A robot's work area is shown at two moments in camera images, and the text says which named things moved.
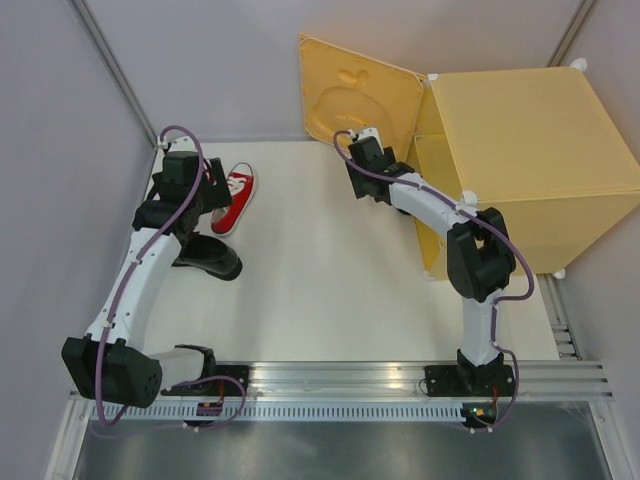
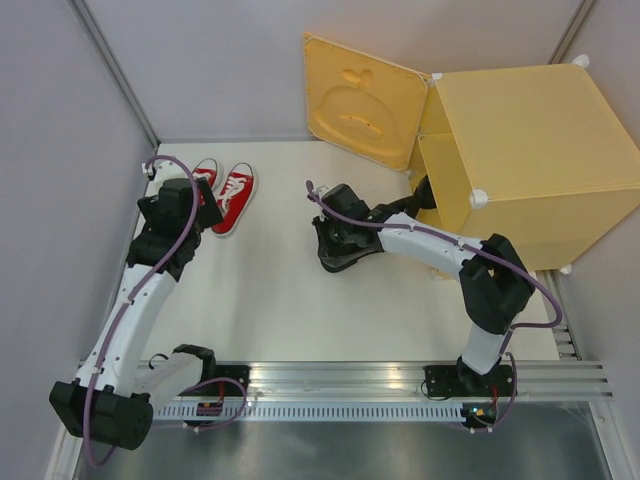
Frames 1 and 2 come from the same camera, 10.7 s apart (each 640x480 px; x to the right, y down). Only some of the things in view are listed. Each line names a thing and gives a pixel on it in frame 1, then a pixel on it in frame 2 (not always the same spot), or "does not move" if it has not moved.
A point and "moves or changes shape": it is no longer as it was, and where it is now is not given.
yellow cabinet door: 344,91 does not move
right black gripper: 356,178 -> 330,216
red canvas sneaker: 241,185 does not move
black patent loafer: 210,255 -> 340,249
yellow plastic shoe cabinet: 531,149 does not move
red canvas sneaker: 224,220 moves or changes shape
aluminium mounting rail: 333,381 does not move
